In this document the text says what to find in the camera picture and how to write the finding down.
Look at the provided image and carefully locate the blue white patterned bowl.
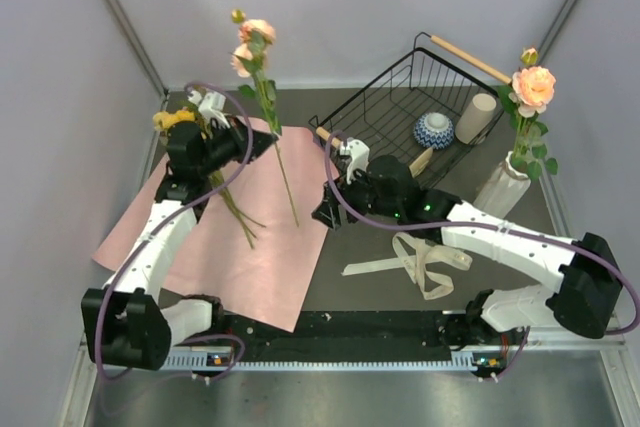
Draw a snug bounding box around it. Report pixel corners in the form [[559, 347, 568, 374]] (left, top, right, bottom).
[[413, 112, 454, 150]]

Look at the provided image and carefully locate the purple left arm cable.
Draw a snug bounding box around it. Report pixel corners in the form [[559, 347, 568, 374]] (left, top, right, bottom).
[[97, 80, 254, 383]]

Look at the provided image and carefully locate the yellow pink flower bunch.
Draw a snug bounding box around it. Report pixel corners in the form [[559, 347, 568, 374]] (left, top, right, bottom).
[[152, 91, 274, 246]]

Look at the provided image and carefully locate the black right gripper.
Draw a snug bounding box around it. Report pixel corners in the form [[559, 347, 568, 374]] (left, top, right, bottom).
[[313, 161, 403, 231]]

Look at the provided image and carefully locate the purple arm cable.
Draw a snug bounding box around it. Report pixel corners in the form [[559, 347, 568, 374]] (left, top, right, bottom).
[[97, 80, 254, 383], [324, 136, 640, 382]]

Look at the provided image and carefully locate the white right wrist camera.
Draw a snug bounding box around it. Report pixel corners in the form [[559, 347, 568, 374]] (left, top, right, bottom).
[[339, 138, 370, 185]]

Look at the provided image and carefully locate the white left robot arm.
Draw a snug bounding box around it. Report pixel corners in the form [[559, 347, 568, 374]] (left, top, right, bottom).
[[81, 118, 277, 371]]

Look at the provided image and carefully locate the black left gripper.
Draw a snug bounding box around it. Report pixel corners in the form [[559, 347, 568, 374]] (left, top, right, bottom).
[[196, 114, 278, 177]]

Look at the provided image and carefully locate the cream ribbon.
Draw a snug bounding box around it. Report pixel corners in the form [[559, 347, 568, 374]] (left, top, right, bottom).
[[341, 233, 473, 301]]

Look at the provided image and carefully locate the aluminium front rail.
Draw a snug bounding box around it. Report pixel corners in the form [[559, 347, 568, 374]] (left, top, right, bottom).
[[79, 309, 626, 373]]

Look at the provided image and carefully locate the far wooden basket handle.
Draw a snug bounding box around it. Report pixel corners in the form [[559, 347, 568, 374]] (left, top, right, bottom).
[[428, 34, 512, 85]]

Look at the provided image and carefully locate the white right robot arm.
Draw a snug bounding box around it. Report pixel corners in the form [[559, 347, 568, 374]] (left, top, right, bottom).
[[311, 155, 623, 343]]

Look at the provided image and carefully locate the wooden basket handle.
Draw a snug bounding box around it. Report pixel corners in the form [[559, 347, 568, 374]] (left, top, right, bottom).
[[315, 126, 343, 149], [428, 34, 512, 85]]

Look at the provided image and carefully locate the wooden spatula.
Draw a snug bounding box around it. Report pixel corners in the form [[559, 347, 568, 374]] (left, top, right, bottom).
[[409, 147, 434, 178]]

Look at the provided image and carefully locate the white ribbed vase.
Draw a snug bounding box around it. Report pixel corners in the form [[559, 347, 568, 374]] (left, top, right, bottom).
[[473, 151, 531, 219]]

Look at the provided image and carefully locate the black wire basket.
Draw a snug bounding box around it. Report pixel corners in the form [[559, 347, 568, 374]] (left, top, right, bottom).
[[309, 32, 504, 163]]

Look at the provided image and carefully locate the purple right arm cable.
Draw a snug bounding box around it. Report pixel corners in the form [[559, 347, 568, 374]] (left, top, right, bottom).
[[324, 136, 640, 382]]

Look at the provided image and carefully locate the beige cylindrical cup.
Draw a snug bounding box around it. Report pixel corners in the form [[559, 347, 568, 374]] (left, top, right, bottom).
[[455, 93, 497, 145]]

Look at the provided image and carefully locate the aluminium corner post left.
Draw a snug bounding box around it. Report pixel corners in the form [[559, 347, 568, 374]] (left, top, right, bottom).
[[103, 0, 168, 98]]

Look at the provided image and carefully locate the near wooden basket handle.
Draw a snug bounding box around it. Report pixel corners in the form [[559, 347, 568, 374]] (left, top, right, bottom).
[[315, 126, 343, 149]]

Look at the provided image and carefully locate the purple pink wrapping paper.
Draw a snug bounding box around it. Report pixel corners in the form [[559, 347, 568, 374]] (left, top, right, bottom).
[[90, 116, 339, 333]]

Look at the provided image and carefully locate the double pink rose stem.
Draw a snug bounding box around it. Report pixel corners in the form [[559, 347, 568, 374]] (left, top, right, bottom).
[[229, 8, 301, 228]]

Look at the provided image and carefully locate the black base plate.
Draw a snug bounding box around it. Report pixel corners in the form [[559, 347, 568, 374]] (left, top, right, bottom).
[[222, 311, 524, 363]]

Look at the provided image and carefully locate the single pink rose stem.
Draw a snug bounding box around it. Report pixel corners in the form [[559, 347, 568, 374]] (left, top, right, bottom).
[[496, 47, 558, 181]]

